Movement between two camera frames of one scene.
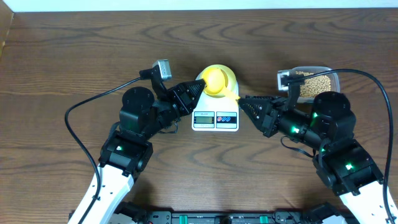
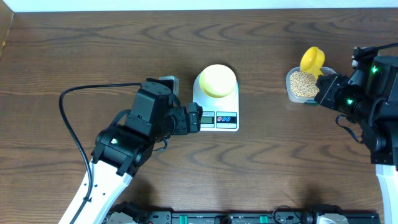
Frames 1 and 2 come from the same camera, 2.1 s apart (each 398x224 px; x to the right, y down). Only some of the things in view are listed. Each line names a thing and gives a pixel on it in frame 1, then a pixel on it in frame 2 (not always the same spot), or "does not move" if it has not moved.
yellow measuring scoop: (215, 79) to (311, 60)
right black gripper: (270, 108) to (333, 81)
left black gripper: (175, 96) to (181, 128)
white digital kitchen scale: (213, 114) does not move
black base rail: (225, 217) does not move
